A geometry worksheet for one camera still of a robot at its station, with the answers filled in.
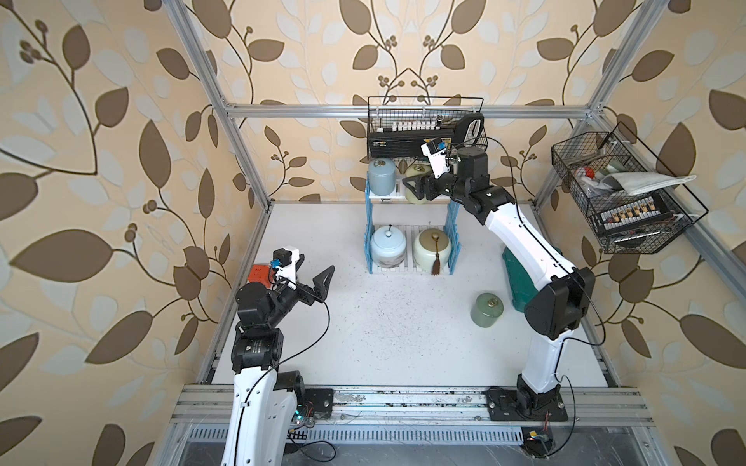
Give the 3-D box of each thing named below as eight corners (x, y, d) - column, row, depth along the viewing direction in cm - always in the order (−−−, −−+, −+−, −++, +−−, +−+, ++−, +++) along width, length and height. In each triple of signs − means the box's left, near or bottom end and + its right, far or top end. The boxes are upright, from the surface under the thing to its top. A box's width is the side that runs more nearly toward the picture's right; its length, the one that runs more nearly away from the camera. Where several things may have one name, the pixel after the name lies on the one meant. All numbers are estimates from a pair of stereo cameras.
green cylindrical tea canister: (473, 327, 90) (481, 314, 82) (468, 305, 94) (475, 291, 87) (496, 327, 90) (506, 314, 82) (490, 305, 94) (499, 291, 87)
